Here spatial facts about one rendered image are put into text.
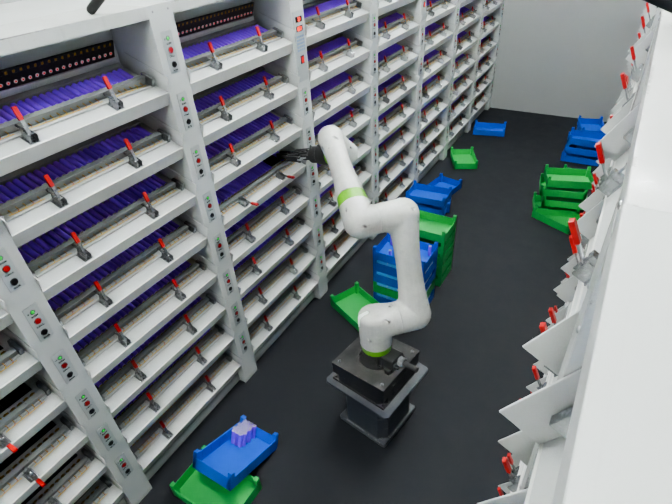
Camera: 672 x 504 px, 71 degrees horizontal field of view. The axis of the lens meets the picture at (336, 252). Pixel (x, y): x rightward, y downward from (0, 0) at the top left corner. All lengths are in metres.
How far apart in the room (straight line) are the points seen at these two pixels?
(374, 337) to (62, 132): 1.22
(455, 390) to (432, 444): 0.32
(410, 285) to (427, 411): 0.73
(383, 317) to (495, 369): 0.89
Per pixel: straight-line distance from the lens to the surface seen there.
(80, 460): 2.03
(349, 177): 1.79
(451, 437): 2.26
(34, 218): 1.50
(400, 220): 1.71
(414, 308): 1.83
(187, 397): 2.29
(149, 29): 1.65
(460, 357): 2.55
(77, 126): 1.51
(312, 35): 2.29
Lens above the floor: 1.89
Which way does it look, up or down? 36 degrees down
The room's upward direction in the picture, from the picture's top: 4 degrees counter-clockwise
